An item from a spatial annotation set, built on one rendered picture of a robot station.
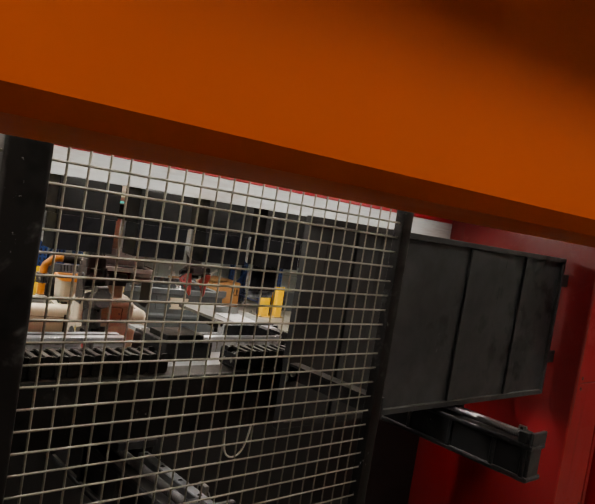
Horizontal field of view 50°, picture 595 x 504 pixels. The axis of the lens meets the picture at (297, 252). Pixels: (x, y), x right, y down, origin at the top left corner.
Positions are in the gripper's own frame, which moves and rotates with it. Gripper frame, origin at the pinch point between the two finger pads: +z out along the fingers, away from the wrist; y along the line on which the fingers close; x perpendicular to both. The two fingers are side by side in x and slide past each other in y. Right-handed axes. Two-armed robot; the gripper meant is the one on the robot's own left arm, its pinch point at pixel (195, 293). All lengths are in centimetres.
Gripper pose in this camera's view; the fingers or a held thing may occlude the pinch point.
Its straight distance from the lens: 239.6
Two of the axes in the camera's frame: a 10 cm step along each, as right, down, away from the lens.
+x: -5.6, 3.3, 7.6
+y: 8.2, 1.1, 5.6
